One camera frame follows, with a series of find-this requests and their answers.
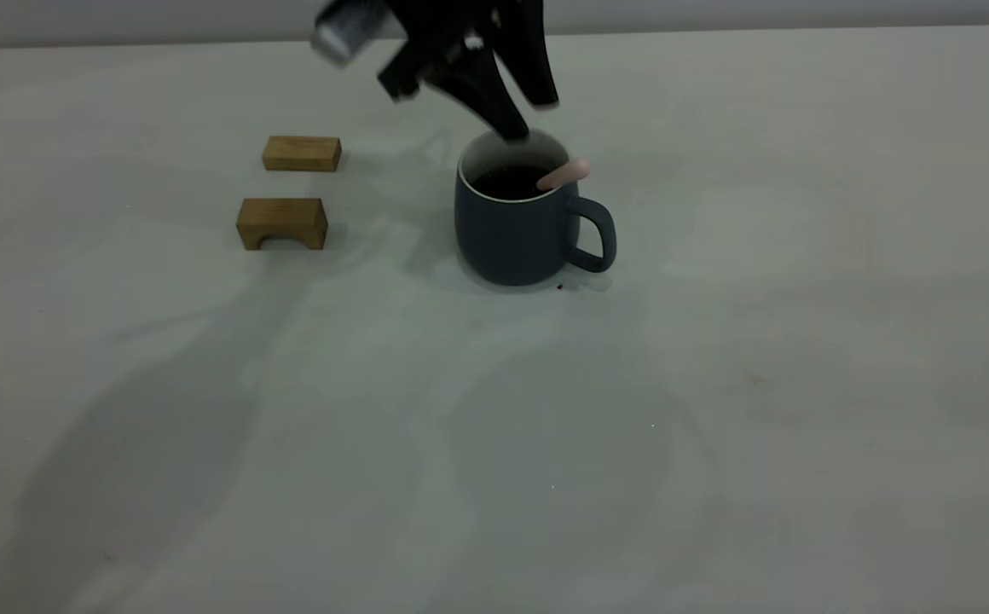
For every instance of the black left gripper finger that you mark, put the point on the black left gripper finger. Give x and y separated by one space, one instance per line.
482 94
533 72

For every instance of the arched wooden block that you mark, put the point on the arched wooden block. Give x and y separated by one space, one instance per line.
283 215

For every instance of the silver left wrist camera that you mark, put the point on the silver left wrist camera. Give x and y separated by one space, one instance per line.
345 30

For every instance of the dark coffee liquid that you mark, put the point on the dark coffee liquid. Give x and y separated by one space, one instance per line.
507 181

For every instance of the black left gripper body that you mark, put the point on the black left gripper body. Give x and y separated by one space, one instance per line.
460 30

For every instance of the dark grey ceramic mug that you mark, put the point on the dark grey ceramic mug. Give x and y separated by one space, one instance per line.
511 239

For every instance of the flat rectangular wooden block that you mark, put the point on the flat rectangular wooden block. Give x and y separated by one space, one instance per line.
301 154

